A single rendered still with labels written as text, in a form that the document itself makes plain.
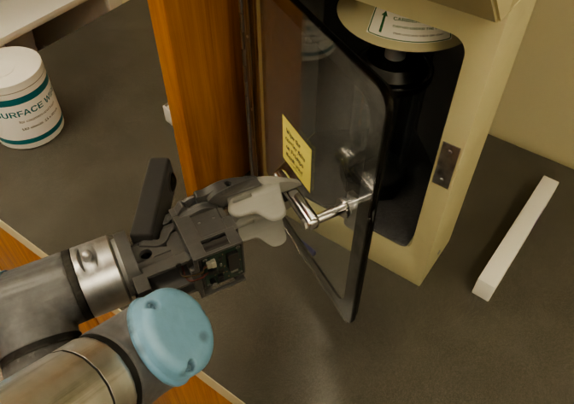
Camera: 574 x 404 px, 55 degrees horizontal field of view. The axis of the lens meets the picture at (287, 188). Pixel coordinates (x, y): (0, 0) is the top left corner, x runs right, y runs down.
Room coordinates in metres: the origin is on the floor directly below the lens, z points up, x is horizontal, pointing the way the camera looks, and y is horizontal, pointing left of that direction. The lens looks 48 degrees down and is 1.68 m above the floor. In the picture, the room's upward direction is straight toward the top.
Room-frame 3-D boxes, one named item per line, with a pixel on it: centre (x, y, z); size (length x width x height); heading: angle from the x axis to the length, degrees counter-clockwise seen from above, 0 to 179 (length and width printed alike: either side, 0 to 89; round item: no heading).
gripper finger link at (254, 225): (0.40, 0.02, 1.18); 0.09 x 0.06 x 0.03; 117
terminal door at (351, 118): (0.50, -0.02, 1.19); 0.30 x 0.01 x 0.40; 27
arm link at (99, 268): (0.32, 0.19, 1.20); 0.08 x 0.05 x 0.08; 27
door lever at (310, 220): (0.42, -0.03, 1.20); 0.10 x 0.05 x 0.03; 27
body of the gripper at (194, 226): (0.35, 0.11, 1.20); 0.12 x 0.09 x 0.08; 117
